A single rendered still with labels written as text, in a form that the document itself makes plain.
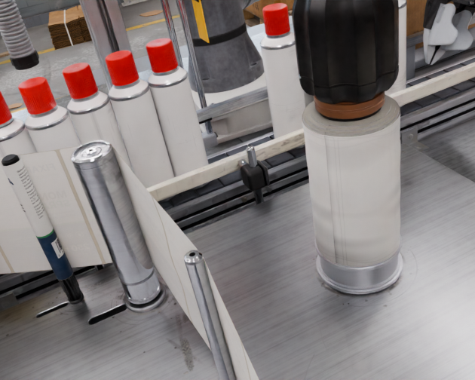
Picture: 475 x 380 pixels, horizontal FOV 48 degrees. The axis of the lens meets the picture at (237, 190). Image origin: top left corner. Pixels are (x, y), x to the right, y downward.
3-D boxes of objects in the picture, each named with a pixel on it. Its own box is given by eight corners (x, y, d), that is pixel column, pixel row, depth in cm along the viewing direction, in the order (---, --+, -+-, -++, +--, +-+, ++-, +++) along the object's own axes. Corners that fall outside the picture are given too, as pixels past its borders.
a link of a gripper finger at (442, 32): (436, 67, 79) (464, 5, 76) (409, 57, 84) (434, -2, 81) (450, 72, 81) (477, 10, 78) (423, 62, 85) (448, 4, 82)
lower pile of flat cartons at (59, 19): (54, 50, 462) (45, 26, 450) (55, 35, 506) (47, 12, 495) (127, 32, 471) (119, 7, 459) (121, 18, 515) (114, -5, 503)
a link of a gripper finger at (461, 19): (449, 72, 81) (477, 10, 78) (423, 62, 85) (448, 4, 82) (463, 75, 82) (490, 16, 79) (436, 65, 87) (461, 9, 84)
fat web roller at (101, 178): (131, 319, 55) (70, 169, 45) (121, 292, 59) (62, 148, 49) (171, 301, 57) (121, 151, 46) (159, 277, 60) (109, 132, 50)
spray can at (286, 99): (285, 154, 78) (266, 15, 66) (269, 141, 82) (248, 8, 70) (315, 142, 79) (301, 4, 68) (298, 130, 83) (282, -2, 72)
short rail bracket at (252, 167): (258, 229, 72) (244, 154, 66) (249, 219, 75) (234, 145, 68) (278, 220, 73) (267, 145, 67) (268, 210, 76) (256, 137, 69)
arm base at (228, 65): (198, 100, 97) (183, 48, 92) (184, 78, 110) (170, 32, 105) (274, 76, 99) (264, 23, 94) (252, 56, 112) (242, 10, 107)
